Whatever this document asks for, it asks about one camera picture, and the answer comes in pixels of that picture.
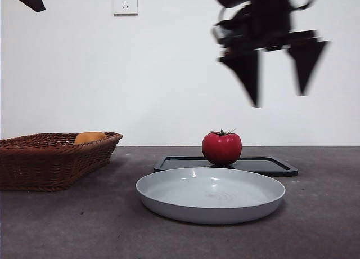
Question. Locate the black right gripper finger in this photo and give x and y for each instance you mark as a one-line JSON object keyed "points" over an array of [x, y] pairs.
{"points": [[306, 64], [249, 73]]}

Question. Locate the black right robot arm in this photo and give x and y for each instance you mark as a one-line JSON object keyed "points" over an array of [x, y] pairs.
{"points": [[267, 14]]}

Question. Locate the brown wicker basket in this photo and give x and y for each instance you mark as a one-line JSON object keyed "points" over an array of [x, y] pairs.
{"points": [[50, 169]]}

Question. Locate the red tomato with green stem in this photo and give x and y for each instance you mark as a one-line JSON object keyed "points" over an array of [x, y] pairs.
{"points": [[222, 149]]}

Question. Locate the dark rectangular tray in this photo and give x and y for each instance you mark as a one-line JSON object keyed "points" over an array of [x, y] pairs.
{"points": [[267, 166]]}

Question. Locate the pale grey round plate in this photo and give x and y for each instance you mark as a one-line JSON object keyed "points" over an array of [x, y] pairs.
{"points": [[211, 214]]}

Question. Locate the white wall socket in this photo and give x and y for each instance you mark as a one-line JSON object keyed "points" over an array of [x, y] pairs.
{"points": [[125, 2]]}

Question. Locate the yellow-orange potato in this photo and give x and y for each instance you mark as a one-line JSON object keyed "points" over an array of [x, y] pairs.
{"points": [[90, 137]]}

